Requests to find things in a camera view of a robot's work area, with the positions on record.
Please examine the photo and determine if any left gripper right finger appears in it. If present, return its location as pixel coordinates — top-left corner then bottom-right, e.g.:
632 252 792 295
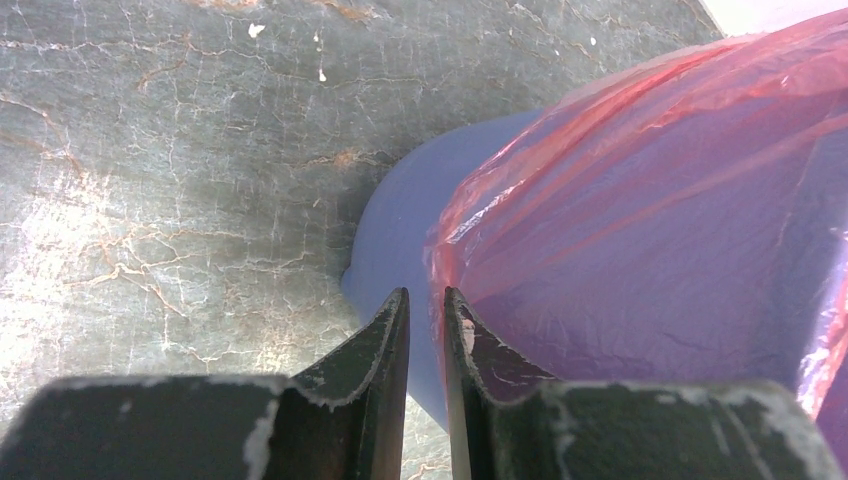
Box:
443 287 844 479

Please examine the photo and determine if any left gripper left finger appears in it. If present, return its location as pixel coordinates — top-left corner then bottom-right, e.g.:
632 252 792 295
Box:
1 288 410 479

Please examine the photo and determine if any red translucent trash bag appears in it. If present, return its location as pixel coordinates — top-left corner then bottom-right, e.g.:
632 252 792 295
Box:
425 9 847 463

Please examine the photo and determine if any blue plastic trash bin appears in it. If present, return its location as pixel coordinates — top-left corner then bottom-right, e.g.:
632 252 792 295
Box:
341 109 543 429

